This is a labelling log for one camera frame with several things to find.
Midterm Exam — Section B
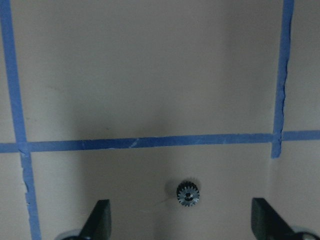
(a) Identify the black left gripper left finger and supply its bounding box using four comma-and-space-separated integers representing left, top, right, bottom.
77, 199, 111, 240

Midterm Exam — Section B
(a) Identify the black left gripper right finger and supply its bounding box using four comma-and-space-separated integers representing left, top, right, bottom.
251, 197, 303, 240

